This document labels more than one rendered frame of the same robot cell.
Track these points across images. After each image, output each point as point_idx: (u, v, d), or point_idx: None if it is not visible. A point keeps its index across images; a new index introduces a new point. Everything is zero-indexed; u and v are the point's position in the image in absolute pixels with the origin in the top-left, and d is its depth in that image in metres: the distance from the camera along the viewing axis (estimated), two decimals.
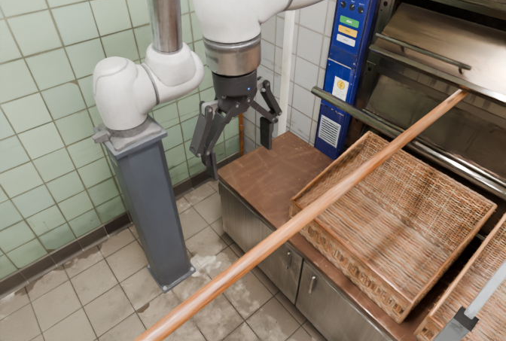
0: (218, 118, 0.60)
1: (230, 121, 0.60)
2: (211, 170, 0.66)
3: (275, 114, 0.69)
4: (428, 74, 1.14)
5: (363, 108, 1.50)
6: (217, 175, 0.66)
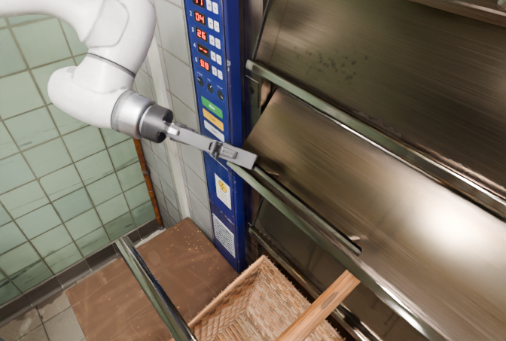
0: None
1: (190, 145, 0.72)
2: None
3: (212, 150, 0.66)
4: None
5: (251, 226, 1.00)
6: None
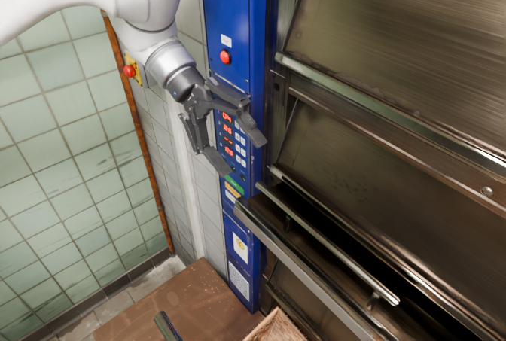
0: (197, 121, 0.73)
1: (195, 123, 0.71)
2: (220, 168, 0.75)
3: (239, 107, 0.64)
4: (315, 285, 0.60)
5: (267, 281, 1.10)
6: (220, 173, 0.74)
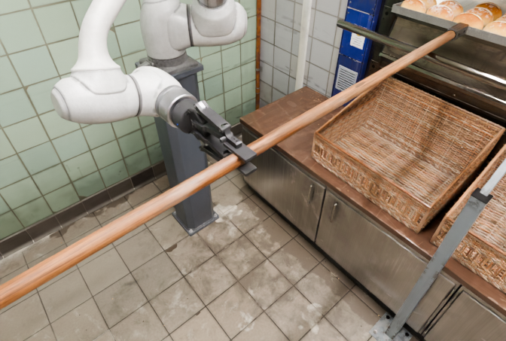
0: (210, 141, 0.77)
1: (202, 138, 0.76)
2: (243, 168, 0.71)
3: (222, 132, 0.70)
4: None
5: None
6: (242, 172, 0.69)
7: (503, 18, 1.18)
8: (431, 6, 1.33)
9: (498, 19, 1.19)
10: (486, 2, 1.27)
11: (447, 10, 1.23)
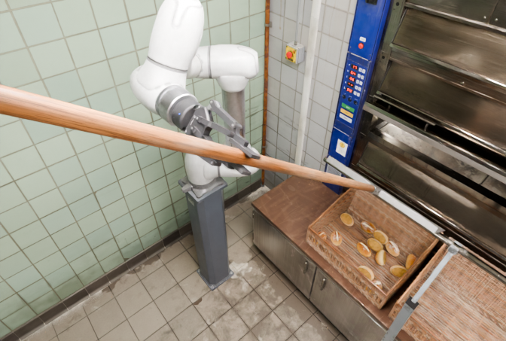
0: None
1: (201, 134, 0.75)
2: (238, 169, 0.69)
3: (232, 129, 0.71)
4: (403, 126, 1.65)
5: (358, 162, 2.16)
6: (239, 168, 0.68)
7: (388, 243, 2.08)
8: (353, 221, 2.20)
9: (388, 242, 2.09)
10: (364, 244, 2.06)
11: (370, 229, 2.15)
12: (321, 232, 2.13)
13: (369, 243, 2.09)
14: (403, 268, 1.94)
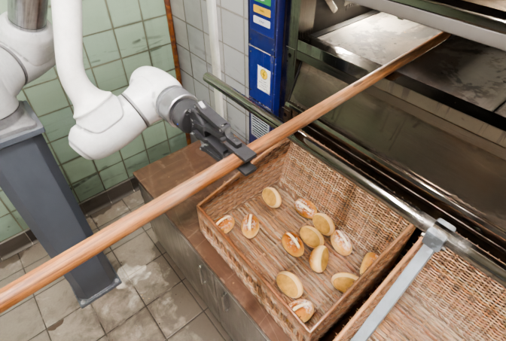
0: (210, 141, 0.77)
1: (202, 138, 0.76)
2: (243, 168, 0.71)
3: (222, 132, 0.70)
4: None
5: None
6: (242, 172, 0.69)
7: (335, 233, 1.23)
8: (280, 200, 1.34)
9: (333, 232, 1.24)
10: (291, 235, 1.21)
11: (306, 211, 1.30)
12: (226, 215, 1.28)
13: (302, 234, 1.24)
14: (352, 278, 1.08)
